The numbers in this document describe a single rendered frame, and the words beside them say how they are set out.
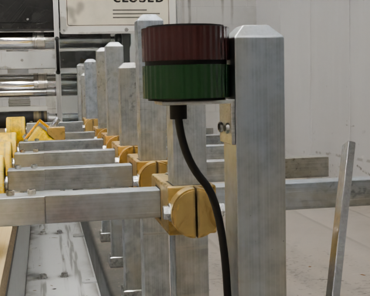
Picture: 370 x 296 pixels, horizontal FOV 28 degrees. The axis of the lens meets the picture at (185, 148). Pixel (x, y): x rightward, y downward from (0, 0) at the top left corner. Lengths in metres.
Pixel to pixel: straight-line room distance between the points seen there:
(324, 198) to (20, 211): 0.33
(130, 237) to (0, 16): 1.92
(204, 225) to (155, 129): 0.29
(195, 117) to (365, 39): 5.95
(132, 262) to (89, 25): 1.86
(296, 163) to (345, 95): 5.98
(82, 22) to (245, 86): 2.54
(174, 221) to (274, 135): 0.25
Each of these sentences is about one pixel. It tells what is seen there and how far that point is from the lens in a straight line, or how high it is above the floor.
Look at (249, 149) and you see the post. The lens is 0.50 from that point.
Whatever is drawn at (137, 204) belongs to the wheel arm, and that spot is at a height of 0.95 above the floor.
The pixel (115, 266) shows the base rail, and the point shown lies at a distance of 1.53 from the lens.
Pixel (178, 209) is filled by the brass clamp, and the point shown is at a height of 0.95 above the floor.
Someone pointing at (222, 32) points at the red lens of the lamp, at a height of 1.11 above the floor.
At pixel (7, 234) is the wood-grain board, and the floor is 0.90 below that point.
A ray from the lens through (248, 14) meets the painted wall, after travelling 9.77.
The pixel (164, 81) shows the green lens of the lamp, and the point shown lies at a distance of 0.48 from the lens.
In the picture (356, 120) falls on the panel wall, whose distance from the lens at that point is 6.85.
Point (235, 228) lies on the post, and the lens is 0.51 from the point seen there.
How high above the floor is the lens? 1.08
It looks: 5 degrees down
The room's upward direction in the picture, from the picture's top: 1 degrees counter-clockwise
